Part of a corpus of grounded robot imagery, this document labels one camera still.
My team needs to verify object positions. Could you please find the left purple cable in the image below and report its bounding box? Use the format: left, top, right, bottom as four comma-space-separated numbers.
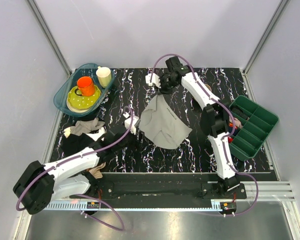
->
15, 106, 135, 231

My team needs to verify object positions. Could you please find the green plastic divided organizer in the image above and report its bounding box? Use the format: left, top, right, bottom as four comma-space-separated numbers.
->
229, 95, 279, 162

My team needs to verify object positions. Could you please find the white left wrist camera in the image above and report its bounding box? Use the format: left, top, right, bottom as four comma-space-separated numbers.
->
123, 112, 140, 135

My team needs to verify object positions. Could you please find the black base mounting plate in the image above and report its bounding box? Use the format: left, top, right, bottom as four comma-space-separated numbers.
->
85, 172, 247, 211

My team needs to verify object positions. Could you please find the beige tan garment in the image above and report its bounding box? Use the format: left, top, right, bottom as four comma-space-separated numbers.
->
86, 162, 106, 179

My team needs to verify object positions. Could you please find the yellow green dotted plate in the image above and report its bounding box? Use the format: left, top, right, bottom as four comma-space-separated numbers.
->
66, 85, 101, 113

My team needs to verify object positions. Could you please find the light grey garment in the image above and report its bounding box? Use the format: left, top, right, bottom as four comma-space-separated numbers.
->
63, 117, 105, 138

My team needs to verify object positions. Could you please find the red white rolled underwear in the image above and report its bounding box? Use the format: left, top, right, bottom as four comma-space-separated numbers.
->
228, 135, 235, 143

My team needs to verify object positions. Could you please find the beige ceramic mug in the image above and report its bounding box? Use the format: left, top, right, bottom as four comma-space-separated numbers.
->
205, 84, 212, 92

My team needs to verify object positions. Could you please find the cream yellow cup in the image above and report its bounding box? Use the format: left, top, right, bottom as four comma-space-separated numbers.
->
96, 66, 112, 88

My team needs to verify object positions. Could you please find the grey underwear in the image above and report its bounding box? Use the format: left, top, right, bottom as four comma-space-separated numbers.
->
139, 94, 192, 150

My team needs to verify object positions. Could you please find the black white striped rolled underwear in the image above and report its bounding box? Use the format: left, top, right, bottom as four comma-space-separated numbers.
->
231, 106, 253, 121

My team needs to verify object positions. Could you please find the orange cup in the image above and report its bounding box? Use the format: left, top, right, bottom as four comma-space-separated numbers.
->
75, 76, 95, 97

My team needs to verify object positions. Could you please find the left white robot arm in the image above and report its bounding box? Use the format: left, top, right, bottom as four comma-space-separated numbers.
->
12, 127, 135, 215

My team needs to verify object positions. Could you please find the black garment pile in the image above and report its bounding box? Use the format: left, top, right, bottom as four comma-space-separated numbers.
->
60, 133, 106, 157

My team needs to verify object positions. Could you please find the pinkish beige rolled underwear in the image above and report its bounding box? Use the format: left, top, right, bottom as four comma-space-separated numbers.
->
234, 118, 243, 129

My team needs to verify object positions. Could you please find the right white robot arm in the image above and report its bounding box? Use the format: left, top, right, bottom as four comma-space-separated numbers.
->
159, 54, 240, 199

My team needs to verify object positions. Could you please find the teal transparent plastic basin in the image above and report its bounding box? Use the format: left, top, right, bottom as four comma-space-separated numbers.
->
53, 63, 116, 117

